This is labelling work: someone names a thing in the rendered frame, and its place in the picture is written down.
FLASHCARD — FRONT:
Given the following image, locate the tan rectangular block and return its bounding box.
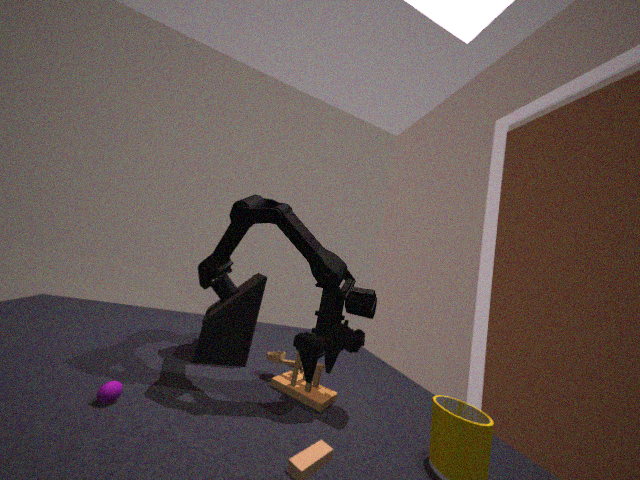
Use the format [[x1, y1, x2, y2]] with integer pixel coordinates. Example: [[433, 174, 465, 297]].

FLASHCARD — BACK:
[[286, 440, 333, 480]]

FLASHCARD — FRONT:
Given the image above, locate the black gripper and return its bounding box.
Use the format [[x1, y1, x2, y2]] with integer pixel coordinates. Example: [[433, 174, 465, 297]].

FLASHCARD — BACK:
[[293, 307, 345, 383]]

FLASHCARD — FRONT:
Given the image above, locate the purple ball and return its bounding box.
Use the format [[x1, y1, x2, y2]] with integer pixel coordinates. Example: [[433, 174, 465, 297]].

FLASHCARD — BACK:
[[96, 381, 123, 404]]

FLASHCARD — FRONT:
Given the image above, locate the yellow cup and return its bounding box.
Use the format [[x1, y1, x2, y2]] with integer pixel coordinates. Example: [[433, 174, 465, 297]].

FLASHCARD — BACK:
[[429, 395, 494, 480]]

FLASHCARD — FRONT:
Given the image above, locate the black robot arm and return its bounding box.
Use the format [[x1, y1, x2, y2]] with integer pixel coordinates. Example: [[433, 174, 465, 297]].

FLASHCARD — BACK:
[[198, 195, 377, 353]]

